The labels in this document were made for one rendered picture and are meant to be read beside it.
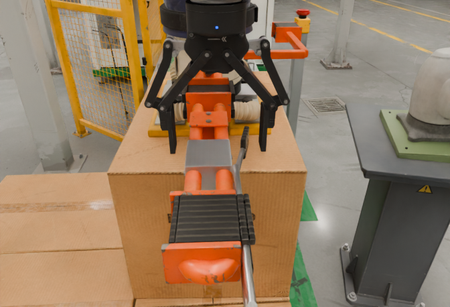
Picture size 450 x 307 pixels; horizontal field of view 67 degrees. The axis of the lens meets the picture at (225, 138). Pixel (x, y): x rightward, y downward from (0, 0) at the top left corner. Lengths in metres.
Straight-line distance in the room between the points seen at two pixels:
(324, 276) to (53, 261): 1.16
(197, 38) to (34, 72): 1.84
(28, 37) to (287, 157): 1.73
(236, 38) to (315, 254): 1.50
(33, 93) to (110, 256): 1.41
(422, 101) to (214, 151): 0.89
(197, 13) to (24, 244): 0.97
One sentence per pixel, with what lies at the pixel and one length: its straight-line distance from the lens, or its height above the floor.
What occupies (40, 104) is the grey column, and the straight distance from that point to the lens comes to 2.31.
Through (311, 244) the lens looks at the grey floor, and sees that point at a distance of 1.87.
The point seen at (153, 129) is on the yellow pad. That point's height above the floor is 0.96.
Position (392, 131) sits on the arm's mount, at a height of 0.77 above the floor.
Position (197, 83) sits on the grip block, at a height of 1.09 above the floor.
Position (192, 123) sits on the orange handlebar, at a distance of 0.54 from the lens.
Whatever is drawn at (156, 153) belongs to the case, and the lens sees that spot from 0.74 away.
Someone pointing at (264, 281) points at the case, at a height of 0.61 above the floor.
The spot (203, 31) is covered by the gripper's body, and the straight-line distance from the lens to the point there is 0.42.
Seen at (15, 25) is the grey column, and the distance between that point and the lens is 2.19.
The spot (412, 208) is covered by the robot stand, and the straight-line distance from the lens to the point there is 1.40.
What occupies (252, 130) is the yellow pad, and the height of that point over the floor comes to 0.96.
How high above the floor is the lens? 1.34
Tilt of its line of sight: 30 degrees down
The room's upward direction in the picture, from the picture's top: straight up
